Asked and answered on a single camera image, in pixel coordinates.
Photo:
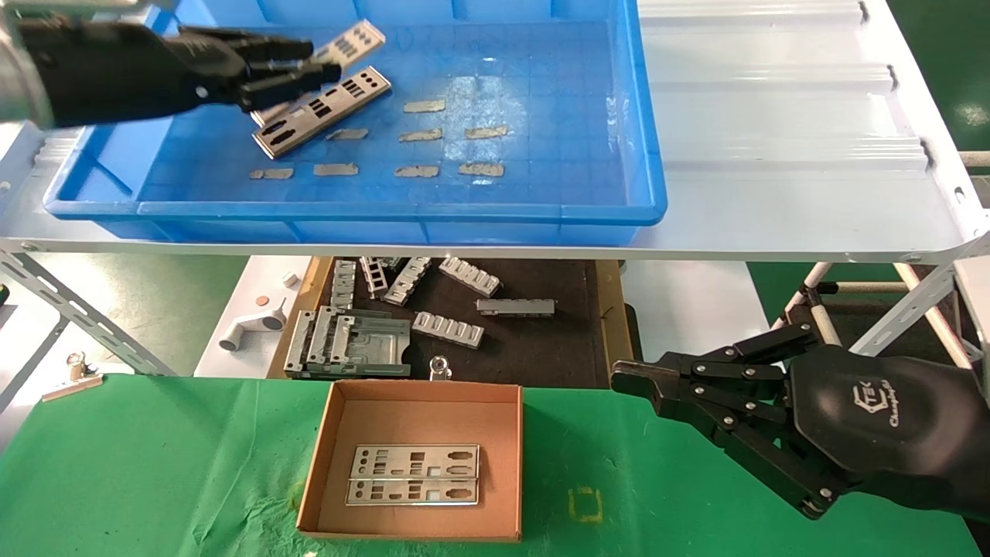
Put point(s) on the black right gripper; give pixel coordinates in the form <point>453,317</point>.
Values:
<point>889,433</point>

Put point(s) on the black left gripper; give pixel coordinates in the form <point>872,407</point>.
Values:
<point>124,70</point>

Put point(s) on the metal io shield plate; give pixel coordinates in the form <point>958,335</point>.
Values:
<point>433,500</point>
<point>352,42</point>
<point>294,127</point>
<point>398,473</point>

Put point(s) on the wooden framed black tray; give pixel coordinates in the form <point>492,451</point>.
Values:
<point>541,348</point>

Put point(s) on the blue plastic tray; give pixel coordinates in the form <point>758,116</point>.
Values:
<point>541,100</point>

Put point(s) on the cardboard box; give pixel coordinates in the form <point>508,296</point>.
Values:
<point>418,418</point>

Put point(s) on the grey tape strip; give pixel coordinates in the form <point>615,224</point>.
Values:
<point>416,171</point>
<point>486,132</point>
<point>349,134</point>
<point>336,169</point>
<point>274,173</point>
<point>480,169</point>
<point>424,106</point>
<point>420,135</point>

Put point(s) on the black rack mat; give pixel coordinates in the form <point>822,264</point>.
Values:
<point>870,308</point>

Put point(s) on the small white cylinder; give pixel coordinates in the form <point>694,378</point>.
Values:
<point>291,279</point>

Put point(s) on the long grey metal bar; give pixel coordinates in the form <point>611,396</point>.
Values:
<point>514,307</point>

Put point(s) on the white plastic pipe fitting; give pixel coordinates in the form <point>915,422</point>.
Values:
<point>267,321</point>

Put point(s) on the ribbed grey metal block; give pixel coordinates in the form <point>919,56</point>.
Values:
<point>448,330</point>
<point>470,277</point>

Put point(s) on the white metal shelf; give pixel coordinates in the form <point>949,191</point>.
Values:
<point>773,116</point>

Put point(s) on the large grey metal plate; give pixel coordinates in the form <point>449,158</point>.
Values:
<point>371,348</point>

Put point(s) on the green table cloth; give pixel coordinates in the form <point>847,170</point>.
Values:
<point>155,464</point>

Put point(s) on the white perforated shelf post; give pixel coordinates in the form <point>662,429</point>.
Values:
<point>85,312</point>
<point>909,309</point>

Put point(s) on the grey metal slotted bracket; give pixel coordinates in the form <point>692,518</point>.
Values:
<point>305,340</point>
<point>344,285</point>
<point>407,280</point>
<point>373,278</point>

